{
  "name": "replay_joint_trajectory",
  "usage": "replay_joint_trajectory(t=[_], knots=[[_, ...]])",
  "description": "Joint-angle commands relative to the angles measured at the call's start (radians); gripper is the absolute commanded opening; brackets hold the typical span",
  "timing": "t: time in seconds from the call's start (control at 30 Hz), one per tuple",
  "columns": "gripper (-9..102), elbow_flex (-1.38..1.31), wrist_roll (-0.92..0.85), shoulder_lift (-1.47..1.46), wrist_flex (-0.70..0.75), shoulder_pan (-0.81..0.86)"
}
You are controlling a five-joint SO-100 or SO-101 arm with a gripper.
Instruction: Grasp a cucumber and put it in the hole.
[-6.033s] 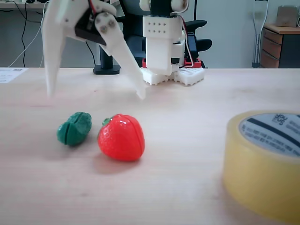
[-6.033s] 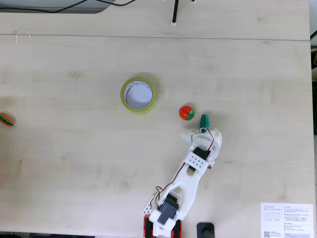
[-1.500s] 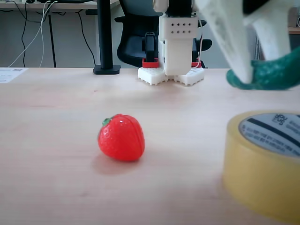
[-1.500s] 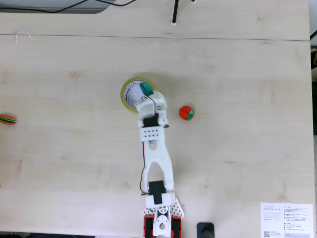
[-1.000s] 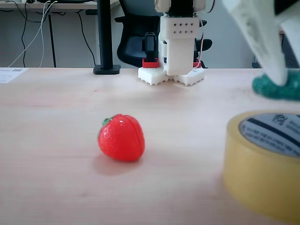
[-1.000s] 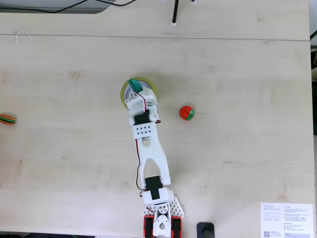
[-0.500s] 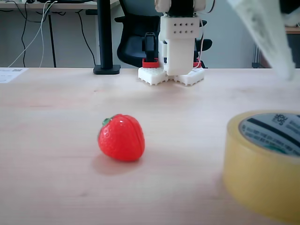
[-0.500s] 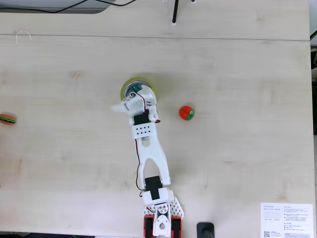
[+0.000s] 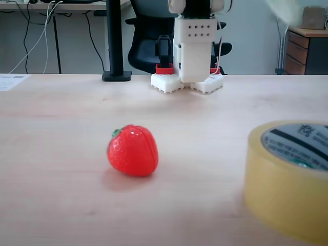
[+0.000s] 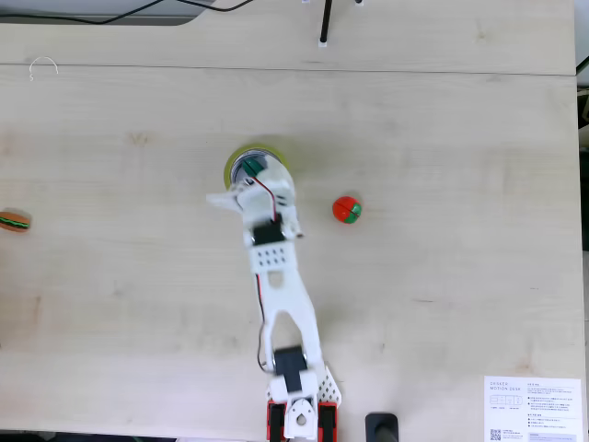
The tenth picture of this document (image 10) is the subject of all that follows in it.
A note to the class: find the green toy cucumber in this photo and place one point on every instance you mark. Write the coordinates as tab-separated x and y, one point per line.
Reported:
250	167

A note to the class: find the yellow tape roll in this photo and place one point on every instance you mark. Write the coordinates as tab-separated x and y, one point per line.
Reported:
228	170

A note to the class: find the red toy strawberry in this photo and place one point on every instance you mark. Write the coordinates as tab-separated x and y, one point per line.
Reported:
345	209

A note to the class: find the toy hamburger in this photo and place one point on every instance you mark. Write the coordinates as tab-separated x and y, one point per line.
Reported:
15	222

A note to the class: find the red table clamp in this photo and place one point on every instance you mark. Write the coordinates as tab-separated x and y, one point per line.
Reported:
328	421
276	421

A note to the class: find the white printed paper sheet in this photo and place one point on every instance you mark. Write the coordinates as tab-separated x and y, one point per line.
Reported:
534	414

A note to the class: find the black camera tripod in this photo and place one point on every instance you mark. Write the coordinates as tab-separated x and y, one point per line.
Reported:
326	23

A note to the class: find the black desk clamp mount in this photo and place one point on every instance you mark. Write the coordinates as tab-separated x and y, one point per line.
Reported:
382	426

